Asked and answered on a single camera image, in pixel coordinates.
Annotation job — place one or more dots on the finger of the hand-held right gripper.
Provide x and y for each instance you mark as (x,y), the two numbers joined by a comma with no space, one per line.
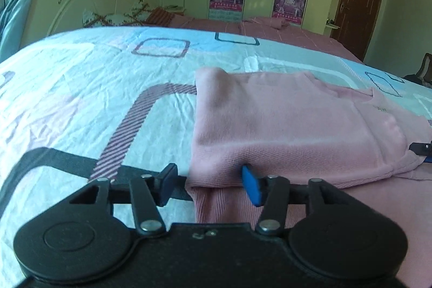
(421,149)

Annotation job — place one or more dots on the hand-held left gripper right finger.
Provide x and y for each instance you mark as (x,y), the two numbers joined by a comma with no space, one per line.
(252,187)

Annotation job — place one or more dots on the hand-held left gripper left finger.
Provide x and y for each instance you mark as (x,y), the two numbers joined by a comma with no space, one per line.
(167,182)

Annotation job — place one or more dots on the pink knit garment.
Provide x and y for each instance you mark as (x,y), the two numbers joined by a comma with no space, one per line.
(290,126)

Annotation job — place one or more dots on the dark clothes on chair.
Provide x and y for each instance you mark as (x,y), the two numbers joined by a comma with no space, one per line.
(412,77)

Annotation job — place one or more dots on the wooden chair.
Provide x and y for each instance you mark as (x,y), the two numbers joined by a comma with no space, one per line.
(426,68)

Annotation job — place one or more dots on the printed white bed blanket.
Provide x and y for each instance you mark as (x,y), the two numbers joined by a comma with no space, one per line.
(84,99)

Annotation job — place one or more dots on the pink checked bed sheet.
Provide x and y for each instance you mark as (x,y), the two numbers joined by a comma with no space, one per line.
(303,38)

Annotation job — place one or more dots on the brown wooden door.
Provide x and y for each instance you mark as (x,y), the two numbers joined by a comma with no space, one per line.
(362,1)

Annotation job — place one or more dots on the folded pink cloth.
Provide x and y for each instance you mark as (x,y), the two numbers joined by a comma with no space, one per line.
(270,23)

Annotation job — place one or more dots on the striped orange pillow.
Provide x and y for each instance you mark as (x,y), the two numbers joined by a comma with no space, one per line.
(160,16)

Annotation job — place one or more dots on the stack of papers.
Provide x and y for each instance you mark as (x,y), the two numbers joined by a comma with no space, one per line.
(174,8)

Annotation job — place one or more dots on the patterned white pillow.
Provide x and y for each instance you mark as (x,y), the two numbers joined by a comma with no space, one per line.
(104,18)
(140,8)

